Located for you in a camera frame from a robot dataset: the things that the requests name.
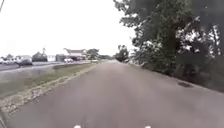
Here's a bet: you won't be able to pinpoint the tree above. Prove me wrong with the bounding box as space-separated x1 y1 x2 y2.
85 48 101 61
114 44 130 63

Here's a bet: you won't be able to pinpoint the grey asphalt road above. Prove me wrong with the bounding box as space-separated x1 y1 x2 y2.
5 60 224 128

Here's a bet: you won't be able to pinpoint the building with pale roof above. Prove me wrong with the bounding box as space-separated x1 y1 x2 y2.
55 47 88 63

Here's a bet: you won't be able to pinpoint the white vehicle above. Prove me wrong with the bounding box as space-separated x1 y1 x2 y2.
63 57 74 64

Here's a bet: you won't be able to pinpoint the row of trees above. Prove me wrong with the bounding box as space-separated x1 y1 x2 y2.
113 0 224 88

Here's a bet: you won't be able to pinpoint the dark building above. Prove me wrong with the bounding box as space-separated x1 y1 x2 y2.
31 51 48 63

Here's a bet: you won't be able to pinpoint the grass verge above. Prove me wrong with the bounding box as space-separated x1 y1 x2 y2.
0 62 98 100

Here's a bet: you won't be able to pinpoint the dark car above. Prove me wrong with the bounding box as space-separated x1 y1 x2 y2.
17 59 34 67

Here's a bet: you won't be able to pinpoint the pale gravel edge strip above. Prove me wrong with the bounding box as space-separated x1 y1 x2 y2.
0 63 100 117

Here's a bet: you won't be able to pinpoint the grey side road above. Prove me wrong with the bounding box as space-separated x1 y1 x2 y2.
0 60 91 74

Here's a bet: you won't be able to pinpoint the overhead wires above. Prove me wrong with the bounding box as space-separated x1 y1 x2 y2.
0 0 5 13

